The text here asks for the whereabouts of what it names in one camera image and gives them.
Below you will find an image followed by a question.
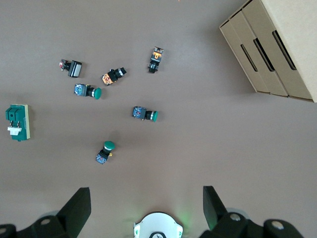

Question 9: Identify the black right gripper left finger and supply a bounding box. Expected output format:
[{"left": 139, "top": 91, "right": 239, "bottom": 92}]
[{"left": 0, "top": 187, "right": 92, "bottom": 238}]

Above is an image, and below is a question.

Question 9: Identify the green load switch cream base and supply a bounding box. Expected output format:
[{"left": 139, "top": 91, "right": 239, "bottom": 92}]
[{"left": 5, "top": 103, "right": 32, "bottom": 142}]

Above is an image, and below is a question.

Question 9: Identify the black selector switch orange block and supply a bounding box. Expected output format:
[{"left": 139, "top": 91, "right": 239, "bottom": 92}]
[
  {"left": 147, "top": 46, "right": 165, "bottom": 74},
  {"left": 101, "top": 67, "right": 128, "bottom": 87}
]

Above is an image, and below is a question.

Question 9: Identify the black square push button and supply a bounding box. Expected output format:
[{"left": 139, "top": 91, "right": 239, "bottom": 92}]
[{"left": 58, "top": 59, "right": 83, "bottom": 78}]

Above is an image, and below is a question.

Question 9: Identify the brown cardboard box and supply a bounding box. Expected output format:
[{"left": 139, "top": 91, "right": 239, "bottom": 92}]
[{"left": 218, "top": 0, "right": 317, "bottom": 103}]

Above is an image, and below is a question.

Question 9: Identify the brown table mat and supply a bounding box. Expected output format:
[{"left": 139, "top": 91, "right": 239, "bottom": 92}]
[{"left": 0, "top": 0, "right": 317, "bottom": 238}]

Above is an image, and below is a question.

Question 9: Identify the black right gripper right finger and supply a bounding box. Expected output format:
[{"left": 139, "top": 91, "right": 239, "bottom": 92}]
[{"left": 199, "top": 185, "right": 305, "bottom": 238}]

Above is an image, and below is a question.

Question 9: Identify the green mushroom push button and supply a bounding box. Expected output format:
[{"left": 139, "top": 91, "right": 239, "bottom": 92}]
[
  {"left": 95, "top": 140, "right": 117, "bottom": 165},
  {"left": 132, "top": 106, "right": 159, "bottom": 123},
  {"left": 73, "top": 83, "right": 103, "bottom": 100}
]

